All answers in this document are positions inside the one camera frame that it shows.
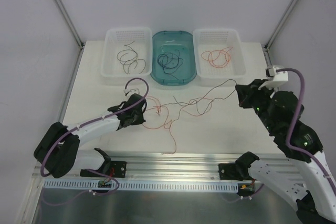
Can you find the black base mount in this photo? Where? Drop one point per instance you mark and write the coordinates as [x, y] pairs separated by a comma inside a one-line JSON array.
[[115, 169], [230, 171]]

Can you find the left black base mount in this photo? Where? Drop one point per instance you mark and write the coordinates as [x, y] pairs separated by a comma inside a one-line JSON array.
[[115, 169]]

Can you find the teal transparent plastic bin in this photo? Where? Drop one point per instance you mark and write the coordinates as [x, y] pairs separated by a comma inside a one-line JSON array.
[[173, 61]]

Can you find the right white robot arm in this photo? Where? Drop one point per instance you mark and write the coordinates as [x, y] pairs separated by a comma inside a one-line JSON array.
[[314, 201]]

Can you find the left aluminium frame post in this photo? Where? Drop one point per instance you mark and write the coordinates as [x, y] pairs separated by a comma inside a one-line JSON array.
[[62, 9]]

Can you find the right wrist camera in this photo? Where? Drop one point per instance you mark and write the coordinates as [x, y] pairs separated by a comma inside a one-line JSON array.
[[276, 76]]

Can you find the aluminium mounting rail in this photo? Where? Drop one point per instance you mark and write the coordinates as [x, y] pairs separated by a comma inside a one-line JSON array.
[[192, 167]]

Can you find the right aluminium frame post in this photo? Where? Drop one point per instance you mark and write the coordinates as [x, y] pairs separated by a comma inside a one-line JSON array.
[[288, 11]]

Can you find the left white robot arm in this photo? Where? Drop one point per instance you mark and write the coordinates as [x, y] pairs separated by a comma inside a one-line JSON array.
[[59, 150]]

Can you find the left white perforated basket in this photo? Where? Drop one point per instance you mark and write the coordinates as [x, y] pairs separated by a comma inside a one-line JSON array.
[[127, 53]]

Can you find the aluminium frame post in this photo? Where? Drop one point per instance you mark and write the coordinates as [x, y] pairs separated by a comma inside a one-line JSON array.
[[288, 11], [62, 9]]

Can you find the white perforated basket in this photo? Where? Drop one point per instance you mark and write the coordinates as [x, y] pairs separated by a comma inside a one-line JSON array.
[[127, 53], [219, 57]]

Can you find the right white perforated basket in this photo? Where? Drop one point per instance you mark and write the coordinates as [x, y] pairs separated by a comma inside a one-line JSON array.
[[219, 57]]

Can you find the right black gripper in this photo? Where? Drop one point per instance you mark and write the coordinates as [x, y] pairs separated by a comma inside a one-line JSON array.
[[247, 94]]

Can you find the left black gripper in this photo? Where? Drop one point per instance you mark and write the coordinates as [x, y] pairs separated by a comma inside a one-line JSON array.
[[137, 109]]

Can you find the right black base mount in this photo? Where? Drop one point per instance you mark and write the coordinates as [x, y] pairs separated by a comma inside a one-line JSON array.
[[230, 171]]

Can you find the white slotted cable duct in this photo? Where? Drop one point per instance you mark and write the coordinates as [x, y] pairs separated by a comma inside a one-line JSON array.
[[137, 185]]

